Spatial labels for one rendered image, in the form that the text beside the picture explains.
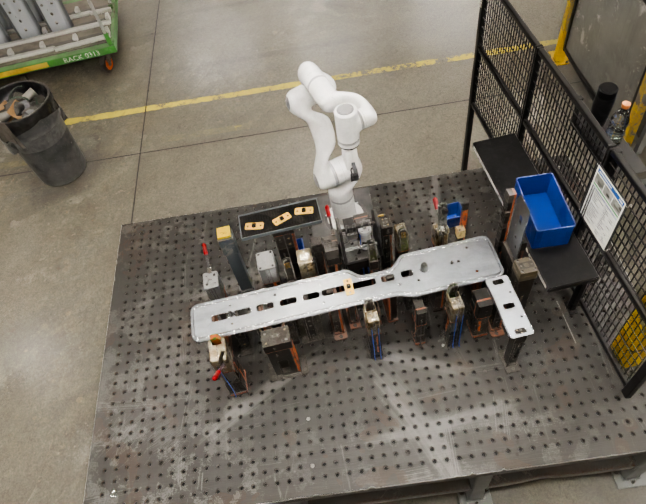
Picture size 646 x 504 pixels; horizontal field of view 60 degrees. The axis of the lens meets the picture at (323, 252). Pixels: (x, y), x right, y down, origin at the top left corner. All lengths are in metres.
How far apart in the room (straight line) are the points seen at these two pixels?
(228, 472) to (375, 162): 2.59
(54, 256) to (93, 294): 0.52
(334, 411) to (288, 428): 0.21
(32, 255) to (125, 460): 2.28
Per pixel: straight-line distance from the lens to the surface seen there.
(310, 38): 5.63
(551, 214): 2.73
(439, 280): 2.49
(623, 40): 4.32
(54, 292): 4.34
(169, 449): 2.69
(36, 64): 5.95
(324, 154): 2.57
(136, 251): 3.29
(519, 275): 2.50
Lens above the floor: 3.11
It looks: 54 degrees down
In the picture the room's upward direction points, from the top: 12 degrees counter-clockwise
